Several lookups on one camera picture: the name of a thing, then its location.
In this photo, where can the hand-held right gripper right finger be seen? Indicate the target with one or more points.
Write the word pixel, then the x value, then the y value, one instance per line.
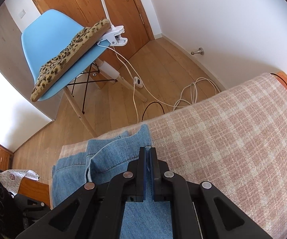
pixel 156 176

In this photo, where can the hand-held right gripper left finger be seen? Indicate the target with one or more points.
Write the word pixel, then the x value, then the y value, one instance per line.
pixel 142 175

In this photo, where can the blue denim pants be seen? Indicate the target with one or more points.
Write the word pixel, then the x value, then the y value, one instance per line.
pixel 108 151

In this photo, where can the pink plaid blanket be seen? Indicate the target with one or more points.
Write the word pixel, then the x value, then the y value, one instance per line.
pixel 220 129

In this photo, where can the wooden side table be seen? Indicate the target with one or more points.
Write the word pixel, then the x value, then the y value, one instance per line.
pixel 34 189

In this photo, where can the white power adapter box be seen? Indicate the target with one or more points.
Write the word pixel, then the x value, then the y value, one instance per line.
pixel 108 70

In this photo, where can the black plastic equipment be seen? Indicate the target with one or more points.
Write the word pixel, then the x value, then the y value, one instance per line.
pixel 30 206

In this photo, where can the white printed cloth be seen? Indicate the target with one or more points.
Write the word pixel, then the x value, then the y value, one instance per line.
pixel 11 179

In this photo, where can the metal door stop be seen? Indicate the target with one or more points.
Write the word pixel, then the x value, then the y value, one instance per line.
pixel 198 52

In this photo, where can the leopard print cushion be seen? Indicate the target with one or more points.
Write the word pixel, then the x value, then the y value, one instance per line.
pixel 58 62

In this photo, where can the wooden slatted cabinet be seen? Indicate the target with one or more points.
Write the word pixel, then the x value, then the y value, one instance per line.
pixel 0 155

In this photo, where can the white clamp lamp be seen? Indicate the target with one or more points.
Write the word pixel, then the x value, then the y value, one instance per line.
pixel 113 33

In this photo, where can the wooden door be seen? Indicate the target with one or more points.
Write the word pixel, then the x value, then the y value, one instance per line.
pixel 123 10

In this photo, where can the light blue shell chair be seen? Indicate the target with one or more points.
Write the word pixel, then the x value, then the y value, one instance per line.
pixel 46 34

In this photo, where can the white wall light switch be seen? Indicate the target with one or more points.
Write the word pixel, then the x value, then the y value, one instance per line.
pixel 21 13

